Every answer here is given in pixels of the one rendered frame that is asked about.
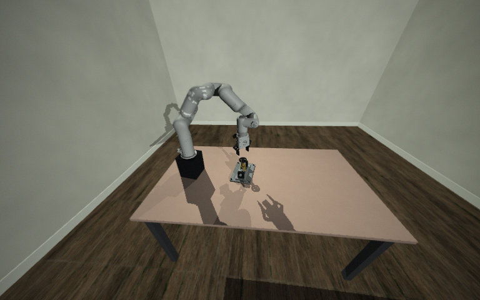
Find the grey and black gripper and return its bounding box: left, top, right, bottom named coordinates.
left=233, top=134, right=251, bottom=156

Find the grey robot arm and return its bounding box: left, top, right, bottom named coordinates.
left=173, top=82, right=259, bottom=159

